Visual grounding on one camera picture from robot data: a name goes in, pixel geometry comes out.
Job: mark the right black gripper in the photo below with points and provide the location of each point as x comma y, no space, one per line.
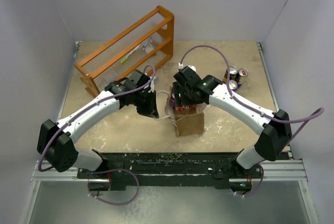
179,97

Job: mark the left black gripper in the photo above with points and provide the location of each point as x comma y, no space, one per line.
151,110

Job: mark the red coke can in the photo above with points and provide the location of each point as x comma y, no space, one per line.
183,109

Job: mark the watermelon print canvas bag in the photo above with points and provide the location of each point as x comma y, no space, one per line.
184,124

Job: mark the purple fanta can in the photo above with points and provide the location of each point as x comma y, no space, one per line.
233,85
172,99

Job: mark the dark black soda can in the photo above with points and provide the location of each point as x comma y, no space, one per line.
232,71

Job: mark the silver blue red can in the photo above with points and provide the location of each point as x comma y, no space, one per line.
241,77

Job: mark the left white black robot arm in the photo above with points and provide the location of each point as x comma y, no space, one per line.
56,142

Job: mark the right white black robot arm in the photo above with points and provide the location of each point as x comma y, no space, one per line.
272,127

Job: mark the green capped marker pen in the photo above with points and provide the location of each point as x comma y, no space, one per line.
126,57

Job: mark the orange wooden wire rack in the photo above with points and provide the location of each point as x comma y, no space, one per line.
149,41

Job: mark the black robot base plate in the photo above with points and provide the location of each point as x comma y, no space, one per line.
195,169

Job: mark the aluminium frame rail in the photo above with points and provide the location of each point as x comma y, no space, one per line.
283,168

